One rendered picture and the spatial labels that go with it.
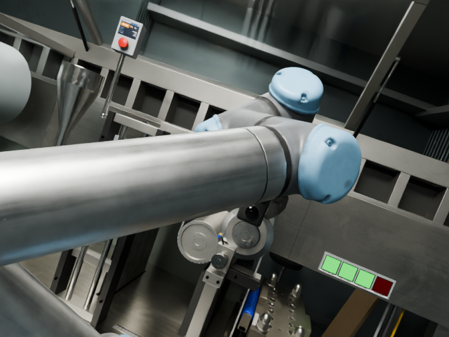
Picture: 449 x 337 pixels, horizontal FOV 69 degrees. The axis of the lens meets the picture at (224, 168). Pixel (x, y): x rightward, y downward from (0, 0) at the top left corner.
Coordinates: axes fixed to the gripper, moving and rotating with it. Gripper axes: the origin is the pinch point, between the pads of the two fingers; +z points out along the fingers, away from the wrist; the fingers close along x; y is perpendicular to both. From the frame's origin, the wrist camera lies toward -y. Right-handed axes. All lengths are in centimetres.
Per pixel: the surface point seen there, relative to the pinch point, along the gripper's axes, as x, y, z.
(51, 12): 241, 165, 96
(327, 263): -27, 19, 47
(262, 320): -10.6, -12.7, 29.4
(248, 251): -0.6, -0.2, 20.4
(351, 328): -84, 49, 188
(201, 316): 4.8, -18.2, 30.8
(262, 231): -2.2, 5.0, 16.1
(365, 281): -41, 19, 48
